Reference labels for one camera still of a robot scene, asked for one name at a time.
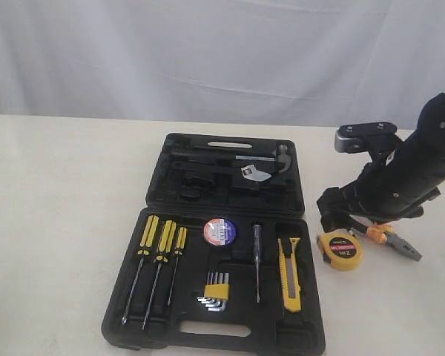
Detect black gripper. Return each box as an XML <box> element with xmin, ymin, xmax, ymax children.
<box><xmin>317</xmin><ymin>162</ymin><xmax>440</xmax><ymax>232</ymax></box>

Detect yellow tape measure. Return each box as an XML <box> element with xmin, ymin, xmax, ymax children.
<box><xmin>316</xmin><ymin>231</ymin><xmax>363</xmax><ymax>271</ymax></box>

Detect yellow black utility knife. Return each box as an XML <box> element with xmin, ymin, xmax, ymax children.
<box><xmin>278</xmin><ymin>237</ymin><xmax>302</xmax><ymax>313</ymax></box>

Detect black electrical tape roll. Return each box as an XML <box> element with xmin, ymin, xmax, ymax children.
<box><xmin>202</xmin><ymin>218</ymin><xmax>237</xmax><ymax>247</ymax></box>

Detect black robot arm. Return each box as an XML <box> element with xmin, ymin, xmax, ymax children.
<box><xmin>317</xmin><ymin>93</ymin><xmax>445</xmax><ymax>232</ymax></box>

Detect black plastic tool case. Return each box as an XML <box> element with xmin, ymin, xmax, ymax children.
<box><xmin>101</xmin><ymin>133</ymin><xmax>326</xmax><ymax>355</ymax></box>

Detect black yellow combination pliers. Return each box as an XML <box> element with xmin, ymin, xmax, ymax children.
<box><xmin>349</xmin><ymin>218</ymin><xmax>422</xmax><ymax>262</ymax></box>

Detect silver adjustable wrench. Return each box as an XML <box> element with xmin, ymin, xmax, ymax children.
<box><xmin>170</xmin><ymin>161</ymin><xmax>274</xmax><ymax>194</ymax></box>

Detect hex key set yellow holder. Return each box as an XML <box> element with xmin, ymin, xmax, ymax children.
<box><xmin>197</xmin><ymin>271</ymin><xmax>230</xmax><ymax>313</ymax></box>

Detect white backdrop cloth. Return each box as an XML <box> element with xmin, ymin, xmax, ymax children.
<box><xmin>0</xmin><ymin>1</ymin><xmax>445</xmax><ymax>128</ymax></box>

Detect small yellow black screwdriver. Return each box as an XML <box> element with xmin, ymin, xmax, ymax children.
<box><xmin>167</xmin><ymin>227</ymin><xmax>188</xmax><ymax>307</ymax></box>

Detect middle yellow black screwdriver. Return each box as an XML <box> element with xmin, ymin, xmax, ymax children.
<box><xmin>142</xmin><ymin>220</ymin><xmax>177</xmax><ymax>331</ymax></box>

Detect large yellow black screwdriver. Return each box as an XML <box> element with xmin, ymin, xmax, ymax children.
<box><xmin>121</xmin><ymin>215</ymin><xmax>159</xmax><ymax>325</ymax></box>

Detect claw hammer black handle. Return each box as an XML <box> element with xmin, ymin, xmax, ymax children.
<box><xmin>170</xmin><ymin>145</ymin><xmax>292</xmax><ymax>174</ymax></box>

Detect clear handle tester screwdriver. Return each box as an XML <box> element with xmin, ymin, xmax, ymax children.
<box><xmin>253</xmin><ymin>224</ymin><xmax>262</xmax><ymax>303</ymax></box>

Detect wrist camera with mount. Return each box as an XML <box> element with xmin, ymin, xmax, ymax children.
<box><xmin>334</xmin><ymin>122</ymin><xmax>402</xmax><ymax>162</ymax></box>

